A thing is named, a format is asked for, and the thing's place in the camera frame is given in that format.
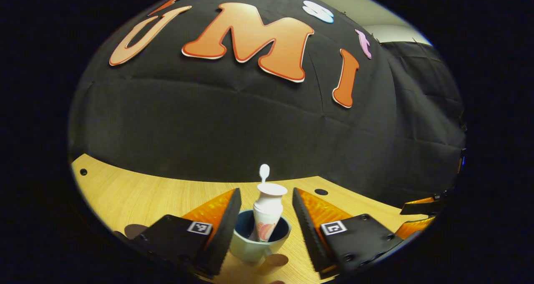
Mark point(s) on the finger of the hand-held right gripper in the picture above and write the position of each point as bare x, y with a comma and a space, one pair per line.
423, 207
415, 227

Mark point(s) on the wooden desktop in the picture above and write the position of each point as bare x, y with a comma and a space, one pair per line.
146, 196

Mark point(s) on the white toothbrush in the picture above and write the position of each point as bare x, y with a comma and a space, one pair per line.
264, 171

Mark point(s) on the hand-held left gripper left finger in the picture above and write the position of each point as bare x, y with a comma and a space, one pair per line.
227, 229

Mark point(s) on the white toothpaste tube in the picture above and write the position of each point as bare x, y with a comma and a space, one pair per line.
267, 209

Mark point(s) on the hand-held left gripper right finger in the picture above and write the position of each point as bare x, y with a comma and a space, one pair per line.
306, 229

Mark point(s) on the pale blue cup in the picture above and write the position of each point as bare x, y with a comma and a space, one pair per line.
250, 251

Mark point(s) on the dark round coaster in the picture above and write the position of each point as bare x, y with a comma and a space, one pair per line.
134, 231

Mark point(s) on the black backdrop cloth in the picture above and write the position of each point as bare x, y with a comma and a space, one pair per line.
208, 125

